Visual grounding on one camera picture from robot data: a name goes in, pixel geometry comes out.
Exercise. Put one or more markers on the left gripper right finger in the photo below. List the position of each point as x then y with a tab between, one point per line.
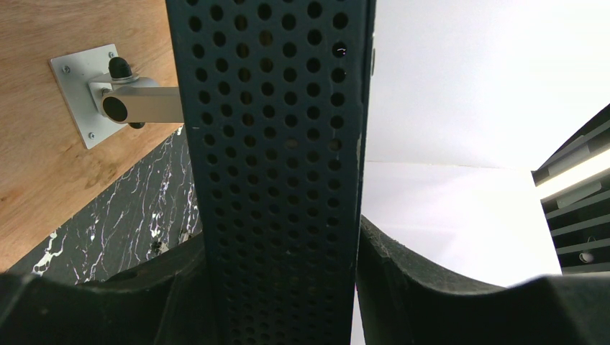
405	298

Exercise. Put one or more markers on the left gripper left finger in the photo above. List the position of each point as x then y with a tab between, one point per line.
166	300

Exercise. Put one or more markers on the dark teal network switch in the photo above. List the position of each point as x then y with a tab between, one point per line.
274	97

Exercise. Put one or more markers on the wooden base board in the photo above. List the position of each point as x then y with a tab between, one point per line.
47	175

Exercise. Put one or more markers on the silver metal mount bracket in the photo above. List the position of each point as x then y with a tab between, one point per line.
104	95

